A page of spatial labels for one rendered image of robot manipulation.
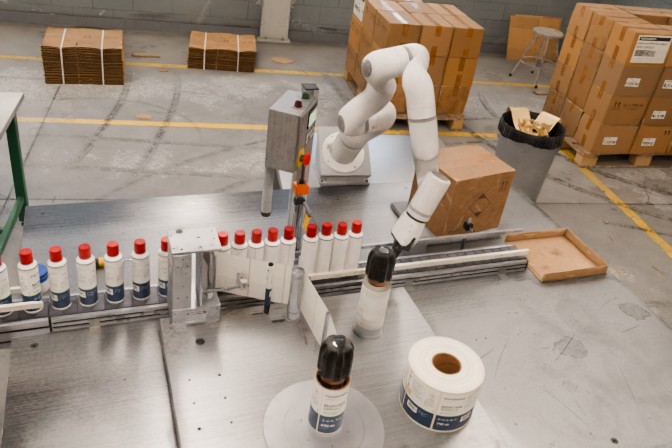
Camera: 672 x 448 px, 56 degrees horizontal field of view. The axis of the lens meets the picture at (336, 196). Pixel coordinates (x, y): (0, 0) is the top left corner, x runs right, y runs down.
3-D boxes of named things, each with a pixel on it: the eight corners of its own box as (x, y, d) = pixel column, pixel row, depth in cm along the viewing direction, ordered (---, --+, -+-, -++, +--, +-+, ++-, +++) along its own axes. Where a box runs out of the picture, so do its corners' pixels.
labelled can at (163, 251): (159, 299, 195) (158, 244, 184) (157, 288, 199) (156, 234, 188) (176, 297, 196) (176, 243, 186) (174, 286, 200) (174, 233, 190)
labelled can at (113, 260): (107, 305, 189) (103, 249, 179) (106, 294, 193) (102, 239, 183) (125, 303, 191) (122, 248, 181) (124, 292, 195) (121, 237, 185)
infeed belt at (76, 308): (50, 326, 185) (48, 316, 183) (51, 308, 191) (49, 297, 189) (524, 266, 242) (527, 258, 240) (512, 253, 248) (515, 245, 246)
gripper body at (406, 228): (402, 203, 217) (387, 229, 221) (415, 219, 209) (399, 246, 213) (419, 208, 221) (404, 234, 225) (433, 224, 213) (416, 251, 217)
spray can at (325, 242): (314, 279, 212) (321, 228, 202) (311, 270, 217) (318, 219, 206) (329, 279, 214) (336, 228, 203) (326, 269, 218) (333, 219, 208)
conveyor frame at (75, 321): (50, 332, 184) (48, 320, 182) (51, 307, 193) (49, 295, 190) (525, 270, 241) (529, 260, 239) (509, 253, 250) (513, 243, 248)
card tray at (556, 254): (541, 282, 236) (544, 273, 234) (503, 242, 257) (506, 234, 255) (605, 273, 246) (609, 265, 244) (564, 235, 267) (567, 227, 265)
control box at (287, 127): (263, 166, 191) (268, 108, 181) (282, 144, 205) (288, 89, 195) (295, 174, 189) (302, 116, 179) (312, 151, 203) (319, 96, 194)
